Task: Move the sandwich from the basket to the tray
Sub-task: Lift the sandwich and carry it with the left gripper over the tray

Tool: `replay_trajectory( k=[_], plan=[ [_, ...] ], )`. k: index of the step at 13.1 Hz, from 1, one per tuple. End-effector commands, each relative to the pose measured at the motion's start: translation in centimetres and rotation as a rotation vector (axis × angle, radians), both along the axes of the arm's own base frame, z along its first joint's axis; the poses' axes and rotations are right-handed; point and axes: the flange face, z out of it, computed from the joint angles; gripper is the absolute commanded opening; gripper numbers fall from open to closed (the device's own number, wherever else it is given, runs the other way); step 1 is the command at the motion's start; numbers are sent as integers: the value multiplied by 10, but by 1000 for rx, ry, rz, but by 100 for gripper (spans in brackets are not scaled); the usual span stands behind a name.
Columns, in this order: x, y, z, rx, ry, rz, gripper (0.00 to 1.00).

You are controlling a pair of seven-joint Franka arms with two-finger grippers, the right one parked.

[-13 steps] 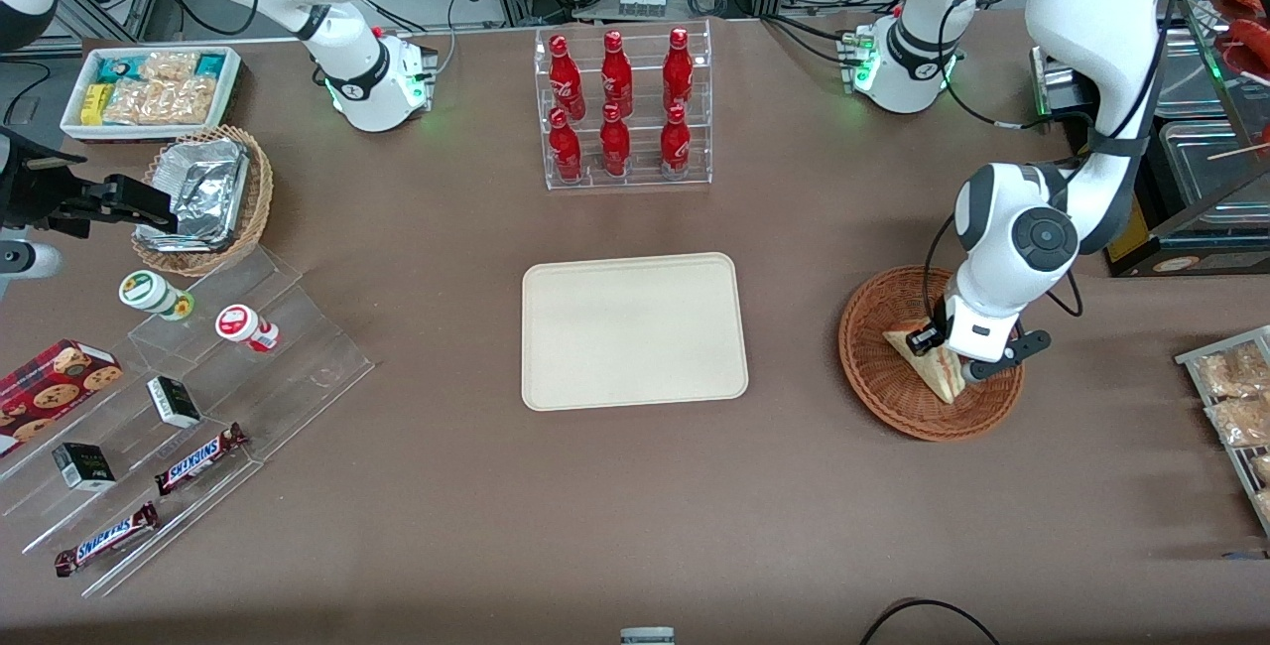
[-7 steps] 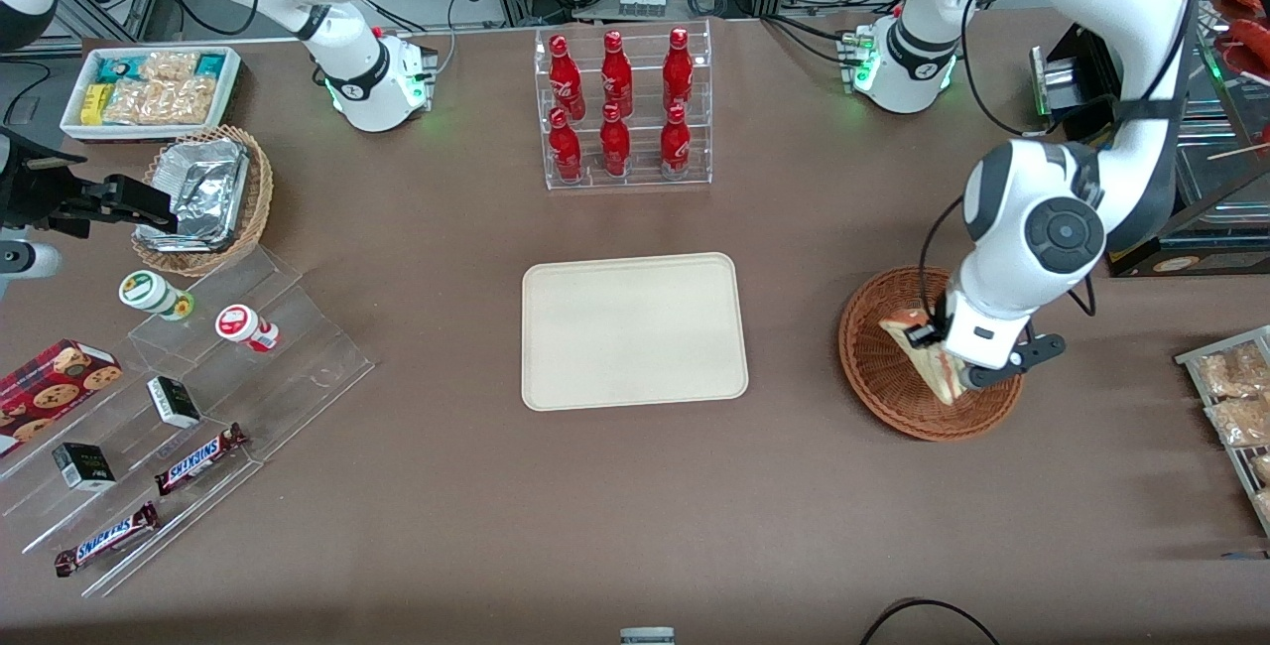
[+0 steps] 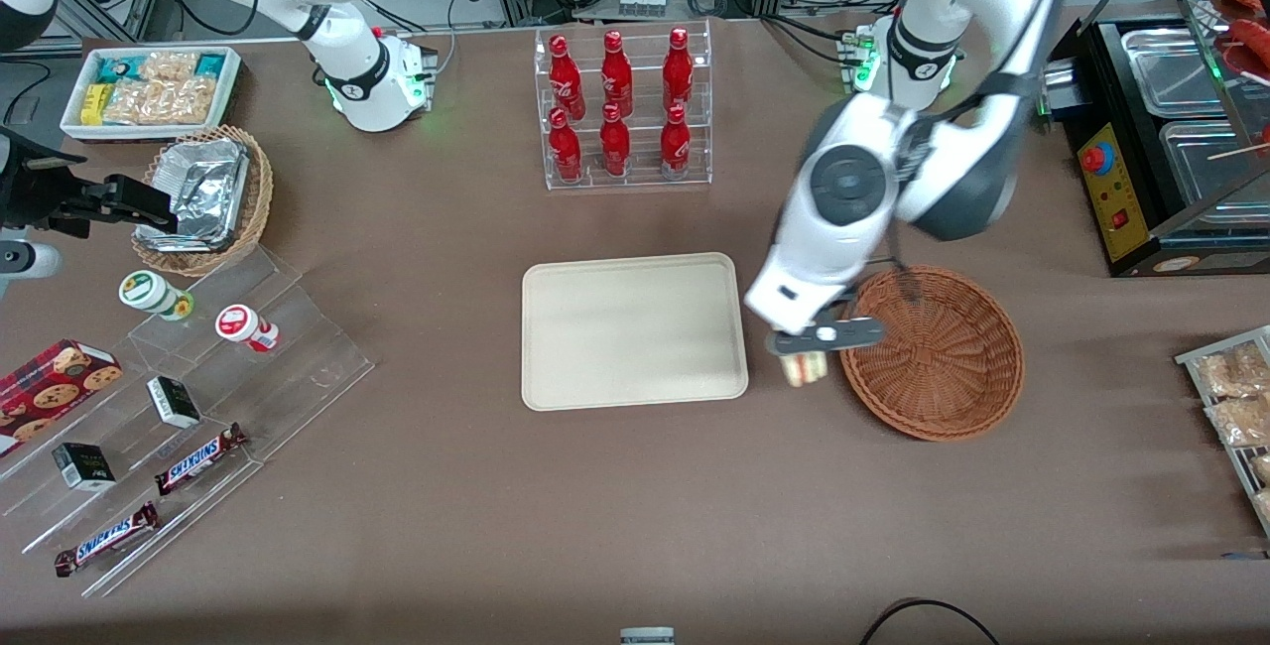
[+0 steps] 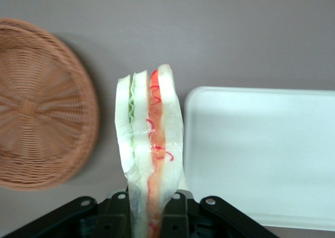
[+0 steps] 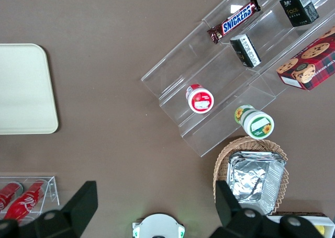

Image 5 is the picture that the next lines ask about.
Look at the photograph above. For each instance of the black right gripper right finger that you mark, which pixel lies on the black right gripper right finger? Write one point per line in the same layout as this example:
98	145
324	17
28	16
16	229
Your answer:
235	222

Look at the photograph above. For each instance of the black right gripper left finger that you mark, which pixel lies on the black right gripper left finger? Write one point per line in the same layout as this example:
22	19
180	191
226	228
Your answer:
76	209

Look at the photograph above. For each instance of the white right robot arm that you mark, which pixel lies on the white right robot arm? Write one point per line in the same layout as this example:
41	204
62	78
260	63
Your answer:
157	225

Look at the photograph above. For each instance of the aluminium foil tray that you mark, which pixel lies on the aluminium foil tray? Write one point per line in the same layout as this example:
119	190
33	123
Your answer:
251	154
251	180

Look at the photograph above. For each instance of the light tan wicker basket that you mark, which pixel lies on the light tan wicker basket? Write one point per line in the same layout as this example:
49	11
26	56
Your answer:
251	144

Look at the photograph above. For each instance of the beige plastic serving tray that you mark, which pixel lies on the beige plastic serving tray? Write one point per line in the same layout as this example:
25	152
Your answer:
23	91

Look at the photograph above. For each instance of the clear acrylic bottle rack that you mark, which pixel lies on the clear acrylic bottle rack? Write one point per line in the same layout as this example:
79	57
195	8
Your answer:
52	188

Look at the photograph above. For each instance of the red cola bottle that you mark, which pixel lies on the red cola bottle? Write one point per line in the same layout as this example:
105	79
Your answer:
8	196
26	204

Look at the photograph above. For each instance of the yellow snack pack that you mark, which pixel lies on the yellow snack pack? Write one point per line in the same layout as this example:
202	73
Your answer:
319	229

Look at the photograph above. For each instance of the white plastic snack bin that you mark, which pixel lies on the white plastic snack bin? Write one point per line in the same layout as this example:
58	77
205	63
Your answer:
328	222

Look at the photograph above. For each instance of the green lidded yogurt cup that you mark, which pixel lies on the green lidded yogurt cup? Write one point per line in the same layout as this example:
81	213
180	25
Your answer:
257	124

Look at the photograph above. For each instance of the red lidded yogurt cup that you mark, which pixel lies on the red lidded yogurt cup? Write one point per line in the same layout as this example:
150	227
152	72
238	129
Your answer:
201	100

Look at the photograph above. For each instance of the clear acrylic step display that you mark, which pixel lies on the clear acrylic step display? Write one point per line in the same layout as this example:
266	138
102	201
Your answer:
183	73

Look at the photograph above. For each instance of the small black carton box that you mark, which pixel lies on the small black carton box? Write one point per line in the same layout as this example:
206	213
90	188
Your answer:
298	10
246	51

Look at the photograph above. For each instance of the red tartan cookie box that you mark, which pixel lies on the red tartan cookie box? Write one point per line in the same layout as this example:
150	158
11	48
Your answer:
311	62

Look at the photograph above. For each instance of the Snickers chocolate bar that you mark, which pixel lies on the Snickers chocolate bar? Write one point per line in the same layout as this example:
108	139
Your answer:
235	21

